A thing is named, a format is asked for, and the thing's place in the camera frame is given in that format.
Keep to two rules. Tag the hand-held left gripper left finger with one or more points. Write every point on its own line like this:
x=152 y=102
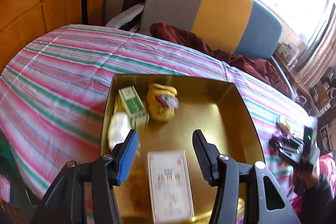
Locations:
x=128 y=155

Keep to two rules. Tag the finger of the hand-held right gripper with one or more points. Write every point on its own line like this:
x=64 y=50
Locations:
x=295 y=141
x=287 y=153

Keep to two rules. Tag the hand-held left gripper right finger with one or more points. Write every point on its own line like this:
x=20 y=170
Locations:
x=203 y=158

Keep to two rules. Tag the purple snack packet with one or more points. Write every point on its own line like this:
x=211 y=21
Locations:
x=275 y=138

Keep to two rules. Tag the white plastic packet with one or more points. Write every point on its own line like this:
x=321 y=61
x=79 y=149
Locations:
x=119 y=129

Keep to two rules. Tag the gold tin box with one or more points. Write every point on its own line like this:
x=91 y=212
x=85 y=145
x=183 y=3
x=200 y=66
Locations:
x=210 y=113

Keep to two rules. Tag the small green white box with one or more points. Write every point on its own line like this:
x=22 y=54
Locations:
x=132 y=103

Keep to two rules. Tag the yellow knit pouch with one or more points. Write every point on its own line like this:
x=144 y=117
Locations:
x=161 y=103

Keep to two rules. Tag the person's right forearm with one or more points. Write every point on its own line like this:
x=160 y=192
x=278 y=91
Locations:
x=317 y=195

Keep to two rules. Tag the wooden side shelf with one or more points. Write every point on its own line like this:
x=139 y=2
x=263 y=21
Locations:
x=299 y=87

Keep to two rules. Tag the cluttered storage rack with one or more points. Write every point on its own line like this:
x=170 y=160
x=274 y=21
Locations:
x=325 y=92

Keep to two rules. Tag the large white carton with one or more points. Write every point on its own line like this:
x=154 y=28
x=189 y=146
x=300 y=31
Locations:
x=287 y=53

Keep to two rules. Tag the patterned curtain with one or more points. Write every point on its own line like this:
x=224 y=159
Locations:
x=320 y=56

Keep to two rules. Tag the maroon cloth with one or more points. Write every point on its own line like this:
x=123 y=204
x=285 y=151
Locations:
x=236 y=61

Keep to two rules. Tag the striped tablecloth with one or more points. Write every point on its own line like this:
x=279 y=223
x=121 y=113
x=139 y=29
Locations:
x=65 y=69

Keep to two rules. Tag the grey yellow blue sofa chair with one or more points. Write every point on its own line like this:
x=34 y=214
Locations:
x=220 y=11

